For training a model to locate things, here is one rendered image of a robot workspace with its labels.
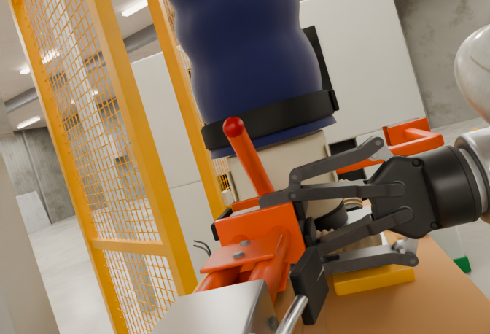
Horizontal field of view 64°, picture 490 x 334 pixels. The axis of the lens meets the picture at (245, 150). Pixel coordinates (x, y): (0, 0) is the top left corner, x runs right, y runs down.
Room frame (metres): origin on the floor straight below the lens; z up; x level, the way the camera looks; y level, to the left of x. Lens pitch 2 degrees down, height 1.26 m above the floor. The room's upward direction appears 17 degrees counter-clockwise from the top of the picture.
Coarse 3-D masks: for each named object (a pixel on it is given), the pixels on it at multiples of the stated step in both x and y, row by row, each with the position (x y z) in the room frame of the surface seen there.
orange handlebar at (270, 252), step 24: (408, 144) 0.66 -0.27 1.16; (432, 144) 0.65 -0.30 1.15; (240, 240) 0.37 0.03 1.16; (264, 240) 0.33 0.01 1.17; (288, 240) 0.36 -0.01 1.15; (216, 264) 0.30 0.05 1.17; (240, 264) 0.30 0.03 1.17; (264, 264) 0.29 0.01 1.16; (288, 264) 0.33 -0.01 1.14; (216, 288) 0.28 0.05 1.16
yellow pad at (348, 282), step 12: (384, 240) 0.58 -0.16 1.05; (396, 240) 0.58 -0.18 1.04; (336, 276) 0.51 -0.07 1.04; (348, 276) 0.50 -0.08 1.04; (360, 276) 0.49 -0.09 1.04; (372, 276) 0.49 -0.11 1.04; (384, 276) 0.48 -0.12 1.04; (396, 276) 0.48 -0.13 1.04; (408, 276) 0.48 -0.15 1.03; (336, 288) 0.50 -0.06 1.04; (348, 288) 0.49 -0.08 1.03; (360, 288) 0.49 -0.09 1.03; (372, 288) 0.49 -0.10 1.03
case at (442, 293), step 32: (288, 288) 0.57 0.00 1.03; (384, 288) 0.48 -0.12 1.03; (416, 288) 0.46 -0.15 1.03; (448, 288) 0.44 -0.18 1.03; (320, 320) 0.45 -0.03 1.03; (352, 320) 0.43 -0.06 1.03; (384, 320) 0.41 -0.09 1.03; (416, 320) 0.40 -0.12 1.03; (448, 320) 0.38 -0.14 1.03; (480, 320) 0.37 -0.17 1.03
